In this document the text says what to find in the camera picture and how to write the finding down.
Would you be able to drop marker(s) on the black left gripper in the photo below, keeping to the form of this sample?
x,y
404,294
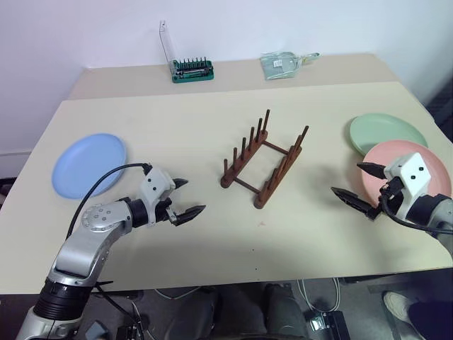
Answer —
x,y
163,212

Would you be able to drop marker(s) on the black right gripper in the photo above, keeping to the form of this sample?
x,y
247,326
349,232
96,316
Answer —
x,y
387,198

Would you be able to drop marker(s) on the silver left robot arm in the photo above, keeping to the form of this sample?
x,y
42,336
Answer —
x,y
79,249

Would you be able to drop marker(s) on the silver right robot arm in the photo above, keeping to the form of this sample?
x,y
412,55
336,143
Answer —
x,y
433,212

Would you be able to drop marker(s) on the brown wooden dish rack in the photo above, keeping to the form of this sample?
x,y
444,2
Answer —
x,y
262,166

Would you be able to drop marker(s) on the green plate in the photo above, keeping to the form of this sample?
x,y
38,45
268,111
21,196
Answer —
x,y
384,132

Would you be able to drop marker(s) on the pink-red plate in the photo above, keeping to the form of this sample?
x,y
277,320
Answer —
x,y
439,166

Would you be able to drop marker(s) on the blue plate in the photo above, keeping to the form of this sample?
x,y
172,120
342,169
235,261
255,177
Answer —
x,y
90,164

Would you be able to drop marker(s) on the dark ribbed object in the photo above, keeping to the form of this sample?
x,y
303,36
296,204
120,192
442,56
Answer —
x,y
442,102

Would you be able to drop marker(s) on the white shoe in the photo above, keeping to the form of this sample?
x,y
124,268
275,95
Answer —
x,y
398,305

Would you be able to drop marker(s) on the green screwdriver bit set case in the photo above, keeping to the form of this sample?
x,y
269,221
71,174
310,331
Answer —
x,y
193,70

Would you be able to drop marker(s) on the black electronic box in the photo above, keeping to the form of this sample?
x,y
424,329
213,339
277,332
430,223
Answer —
x,y
327,324

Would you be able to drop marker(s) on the clear bag with green contents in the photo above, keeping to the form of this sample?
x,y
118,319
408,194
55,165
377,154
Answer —
x,y
279,64

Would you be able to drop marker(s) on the dark rounded shape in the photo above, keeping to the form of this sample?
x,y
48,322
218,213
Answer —
x,y
285,310

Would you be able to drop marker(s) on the dark trouser leg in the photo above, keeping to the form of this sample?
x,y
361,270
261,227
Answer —
x,y
431,320

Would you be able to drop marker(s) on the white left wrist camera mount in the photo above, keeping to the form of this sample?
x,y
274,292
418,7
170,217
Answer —
x,y
155,184

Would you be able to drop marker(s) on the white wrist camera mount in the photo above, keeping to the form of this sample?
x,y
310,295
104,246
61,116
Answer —
x,y
412,177
155,184

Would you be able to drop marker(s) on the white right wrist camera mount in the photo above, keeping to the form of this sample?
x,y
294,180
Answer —
x,y
412,177

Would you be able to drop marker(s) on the black table frame bar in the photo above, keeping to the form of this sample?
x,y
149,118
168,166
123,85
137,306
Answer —
x,y
396,280

